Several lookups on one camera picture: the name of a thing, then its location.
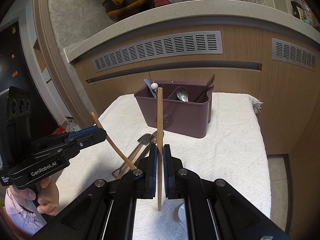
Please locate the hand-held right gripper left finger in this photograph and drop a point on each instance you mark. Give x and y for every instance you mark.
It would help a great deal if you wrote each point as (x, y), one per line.
(153, 170)

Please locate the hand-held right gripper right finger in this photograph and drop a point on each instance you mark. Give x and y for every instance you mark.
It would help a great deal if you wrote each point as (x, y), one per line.
(168, 170)

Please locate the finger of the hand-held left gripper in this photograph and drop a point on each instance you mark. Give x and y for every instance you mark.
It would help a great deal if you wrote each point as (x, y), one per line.
(92, 140)
(82, 131)

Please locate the wooden spoon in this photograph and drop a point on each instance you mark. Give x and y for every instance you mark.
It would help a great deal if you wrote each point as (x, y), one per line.
(120, 152)

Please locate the maroon plastic utensil holder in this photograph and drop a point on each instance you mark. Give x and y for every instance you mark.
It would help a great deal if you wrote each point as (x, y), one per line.
(185, 120)

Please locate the wooden chopstick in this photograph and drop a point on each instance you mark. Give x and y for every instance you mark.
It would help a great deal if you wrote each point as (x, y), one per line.
(136, 153)
(160, 110)

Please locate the metal spoon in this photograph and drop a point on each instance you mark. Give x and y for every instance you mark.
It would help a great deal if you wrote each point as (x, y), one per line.
(182, 93)

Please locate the blue-grey spoon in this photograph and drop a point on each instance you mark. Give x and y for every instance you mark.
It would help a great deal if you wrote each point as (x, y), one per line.
(148, 85)

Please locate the person's left hand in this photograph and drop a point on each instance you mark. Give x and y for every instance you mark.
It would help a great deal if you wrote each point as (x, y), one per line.
(50, 195)

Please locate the black shovel-shaped spoon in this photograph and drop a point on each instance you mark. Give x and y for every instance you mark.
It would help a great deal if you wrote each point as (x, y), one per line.
(145, 138)

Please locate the white woven cloth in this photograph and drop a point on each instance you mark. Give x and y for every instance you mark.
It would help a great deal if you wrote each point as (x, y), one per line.
(225, 142)

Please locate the long grey vent grille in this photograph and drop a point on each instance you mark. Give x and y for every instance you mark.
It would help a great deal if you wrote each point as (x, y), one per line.
(160, 48)

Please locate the wooden kitchen cabinet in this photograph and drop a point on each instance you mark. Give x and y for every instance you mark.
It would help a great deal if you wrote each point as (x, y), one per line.
(287, 105)

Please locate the speckled stone countertop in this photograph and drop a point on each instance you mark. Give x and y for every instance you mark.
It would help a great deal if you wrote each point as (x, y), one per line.
(200, 10)

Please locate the short grey vent grille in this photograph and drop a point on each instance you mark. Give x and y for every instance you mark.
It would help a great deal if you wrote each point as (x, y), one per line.
(293, 53)

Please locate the dark food packet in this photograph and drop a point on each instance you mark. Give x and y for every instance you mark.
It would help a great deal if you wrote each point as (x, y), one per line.
(297, 10)

